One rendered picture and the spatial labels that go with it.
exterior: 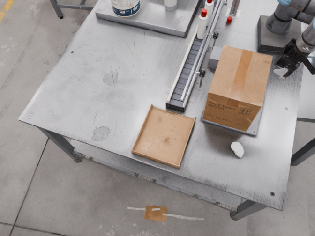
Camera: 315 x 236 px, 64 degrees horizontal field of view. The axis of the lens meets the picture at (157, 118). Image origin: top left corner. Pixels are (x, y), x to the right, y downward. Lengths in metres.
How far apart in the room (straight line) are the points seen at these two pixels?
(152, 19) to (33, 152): 1.57
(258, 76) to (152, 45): 0.77
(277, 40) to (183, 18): 0.62
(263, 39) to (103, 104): 1.07
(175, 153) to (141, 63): 0.64
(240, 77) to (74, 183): 1.62
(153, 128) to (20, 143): 1.56
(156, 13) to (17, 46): 1.96
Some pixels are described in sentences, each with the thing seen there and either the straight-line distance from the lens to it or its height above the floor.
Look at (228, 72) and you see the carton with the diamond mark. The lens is 1.26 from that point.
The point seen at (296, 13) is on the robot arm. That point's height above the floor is 1.05.
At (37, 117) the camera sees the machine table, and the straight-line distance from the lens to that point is 1.64.
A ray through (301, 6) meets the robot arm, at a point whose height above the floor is 1.45.
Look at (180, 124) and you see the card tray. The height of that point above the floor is 0.83.
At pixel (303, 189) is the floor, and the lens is 2.38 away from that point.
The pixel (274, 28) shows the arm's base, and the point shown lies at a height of 0.92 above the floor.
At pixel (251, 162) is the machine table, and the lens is 1.39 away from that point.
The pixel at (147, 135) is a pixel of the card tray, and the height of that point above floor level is 0.83.
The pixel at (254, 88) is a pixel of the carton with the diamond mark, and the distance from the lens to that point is 1.24.
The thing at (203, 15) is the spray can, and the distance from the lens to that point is 1.60.
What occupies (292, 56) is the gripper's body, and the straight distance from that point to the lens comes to 1.17.
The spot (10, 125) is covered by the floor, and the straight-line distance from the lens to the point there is 2.80.
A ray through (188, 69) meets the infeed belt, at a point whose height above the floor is 0.88.
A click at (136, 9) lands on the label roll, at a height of 0.91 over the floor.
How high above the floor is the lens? 2.10
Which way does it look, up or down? 62 degrees down
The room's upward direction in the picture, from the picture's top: 7 degrees counter-clockwise
